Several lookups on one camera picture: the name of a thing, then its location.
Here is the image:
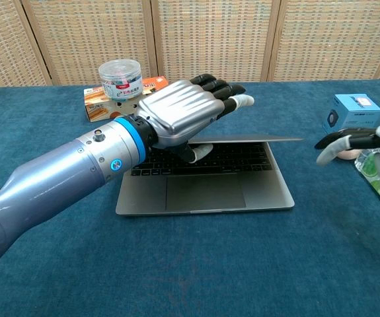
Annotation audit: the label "silver grey laptop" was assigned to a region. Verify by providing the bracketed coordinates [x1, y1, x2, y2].
[115, 133, 305, 217]

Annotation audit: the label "clear bottle with green label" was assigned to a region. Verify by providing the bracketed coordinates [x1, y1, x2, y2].
[354, 147, 380, 213]

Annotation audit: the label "orange snack carton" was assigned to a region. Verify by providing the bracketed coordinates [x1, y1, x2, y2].
[83, 76, 171, 123]

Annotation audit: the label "light blue cube box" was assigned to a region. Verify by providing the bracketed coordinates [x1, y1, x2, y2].
[322, 93, 380, 133]

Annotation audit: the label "peach coloured ball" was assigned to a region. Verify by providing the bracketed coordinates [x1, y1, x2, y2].
[336, 148, 363, 162]

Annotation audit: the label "woven rattan wall panels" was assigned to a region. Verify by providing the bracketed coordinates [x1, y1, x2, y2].
[0, 0, 380, 89]

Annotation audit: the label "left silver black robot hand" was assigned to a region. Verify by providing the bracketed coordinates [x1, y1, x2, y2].
[133, 73, 256, 164]

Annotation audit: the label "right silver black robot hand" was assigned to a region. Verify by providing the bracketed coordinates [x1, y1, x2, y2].
[314, 122, 380, 196]

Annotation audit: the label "teal table cloth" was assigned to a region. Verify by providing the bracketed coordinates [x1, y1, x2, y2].
[0, 77, 380, 317]

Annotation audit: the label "clear plastic jar of clips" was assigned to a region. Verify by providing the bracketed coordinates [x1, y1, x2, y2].
[98, 59, 144, 101]

